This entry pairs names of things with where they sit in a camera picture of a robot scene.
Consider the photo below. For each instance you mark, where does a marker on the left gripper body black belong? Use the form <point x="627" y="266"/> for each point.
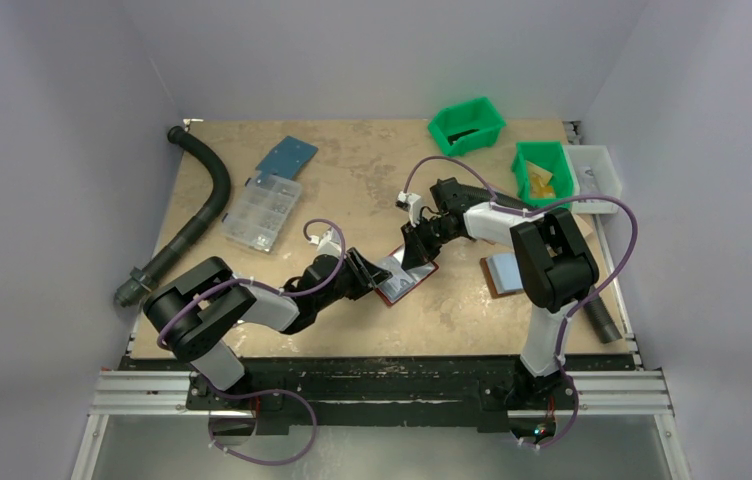
<point x="351" y="281"/>

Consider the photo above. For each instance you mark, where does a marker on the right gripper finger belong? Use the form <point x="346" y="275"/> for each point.
<point x="410" y="233"/>
<point x="425" y="250"/>

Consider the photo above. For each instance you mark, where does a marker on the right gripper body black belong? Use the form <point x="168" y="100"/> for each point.
<point x="417" y="235"/>

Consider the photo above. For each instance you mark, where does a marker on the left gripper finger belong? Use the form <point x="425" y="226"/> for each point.
<point x="371" y="284"/>
<point x="364" y="270"/>

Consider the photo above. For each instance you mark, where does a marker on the red leather card holder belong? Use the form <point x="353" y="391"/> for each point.
<point x="401" y="282"/>

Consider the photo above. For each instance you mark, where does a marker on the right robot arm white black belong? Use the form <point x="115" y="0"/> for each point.
<point x="555" y="265"/>

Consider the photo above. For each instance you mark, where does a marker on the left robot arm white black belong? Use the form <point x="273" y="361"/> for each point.
<point x="194" y="312"/>

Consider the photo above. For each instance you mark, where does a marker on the brown open card holder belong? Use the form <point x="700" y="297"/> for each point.
<point x="502" y="275"/>

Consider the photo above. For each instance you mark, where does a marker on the green bin rear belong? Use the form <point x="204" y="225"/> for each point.
<point x="467" y="126"/>

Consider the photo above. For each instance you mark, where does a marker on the clear compartment screw box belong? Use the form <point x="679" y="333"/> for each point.
<point x="257" y="217"/>

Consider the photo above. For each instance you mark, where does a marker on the green bin with yellow items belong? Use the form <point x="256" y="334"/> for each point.
<point x="543" y="172"/>

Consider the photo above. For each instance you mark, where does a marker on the white plastic bin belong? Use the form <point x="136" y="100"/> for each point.
<point x="594" y="173"/>

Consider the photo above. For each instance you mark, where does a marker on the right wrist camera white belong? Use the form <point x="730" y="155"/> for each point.
<point x="410" y="203"/>

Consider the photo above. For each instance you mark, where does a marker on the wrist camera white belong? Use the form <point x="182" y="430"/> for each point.
<point x="410" y="203"/>
<point x="328" y="243"/>

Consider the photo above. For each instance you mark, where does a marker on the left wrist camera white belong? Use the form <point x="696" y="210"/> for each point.
<point x="328" y="243"/>

